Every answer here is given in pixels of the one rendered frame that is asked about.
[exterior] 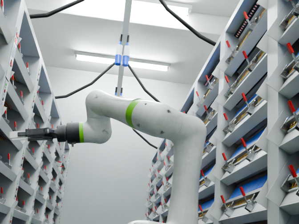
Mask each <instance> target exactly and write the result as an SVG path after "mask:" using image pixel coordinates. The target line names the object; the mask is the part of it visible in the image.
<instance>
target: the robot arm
mask: <svg viewBox="0 0 299 224"><path fill-rule="evenodd" d="M85 105H86V112H87V121H86V122H73V121H71V123H67V124H66V125H57V129H52V128H49V127H47V128H37V129H25V131H13V132H9V138H10V139H11V141H13V140H28V141H33V140H53V139H55V138H57V141H58V142H66V141H67V142H68V144H71V145H72V147H74V144H76V143H95V144H103V143H105V142H107V141H108V140H109V139H110V137H111V135H112V127H111V120H110V118H112V119H115V120H118V121H120V122H122V123H124V124H126V125H128V126H129V127H131V128H133V129H135V130H138V131H140V132H142V133H145V134H147V135H150V136H154V137H158V138H163V139H168V140H170V141H172V142H173V144H174V165H173V179H172V189H171V196H170V205H169V211H168V216H167V221H166V224H198V192H199V179H200V171H201V163H202V155H203V149H204V145H205V141H206V134H207V130H206V126H205V124H204V123H203V121H202V120H201V119H199V118H198V117H196V116H192V115H188V114H185V113H182V112H180V111H177V110H175V109H173V108H172V107H170V106H168V105H166V104H164V103H160V102H156V101H150V100H144V99H141V98H123V97H118V96H113V95H110V94H108V93H106V92H104V91H102V90H94V91H92V92H90V93H89V94H88V95H87V97H86V99H85ZM128 224H165V223H160V222H155V221H149V220H136V221H132V222H129V223H128Z"/></svg>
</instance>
